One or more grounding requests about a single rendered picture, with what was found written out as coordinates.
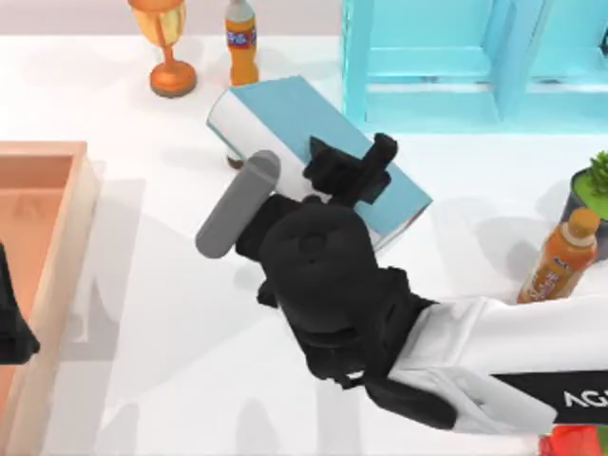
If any light blue book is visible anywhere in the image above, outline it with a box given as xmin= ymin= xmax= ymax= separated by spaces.
xmin=205 ymin=75 xmax=434 ymax=254

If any orange bottle with blue label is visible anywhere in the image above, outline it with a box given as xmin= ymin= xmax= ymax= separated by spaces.
xmin=222 ymin=0 xmax=262 ymax=88

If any light blue rack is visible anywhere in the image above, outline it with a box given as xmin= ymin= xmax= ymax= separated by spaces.
xmin=338 ymin=0 xmax=608 ymax=127

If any golden bronze trophy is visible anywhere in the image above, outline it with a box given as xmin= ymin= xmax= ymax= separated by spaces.
xmin=126 ymin=0 xmax=199 ymax=99

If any grey pot with green plant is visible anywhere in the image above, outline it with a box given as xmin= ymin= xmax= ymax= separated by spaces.
xmin=561 ymin=150 xmax=608 ymax=263

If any salmon-coloured shallow box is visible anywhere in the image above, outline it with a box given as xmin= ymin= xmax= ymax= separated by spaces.
xmin=0 ymin=141 xmax=102 ymax=456

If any red object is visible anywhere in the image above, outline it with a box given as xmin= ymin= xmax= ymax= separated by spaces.
xmin=538 ymin=423 xmax=608 ymax=456

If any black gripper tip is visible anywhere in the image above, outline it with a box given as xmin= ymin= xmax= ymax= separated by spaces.
xmin=0 ymin=241 xmax=42 ymax=367

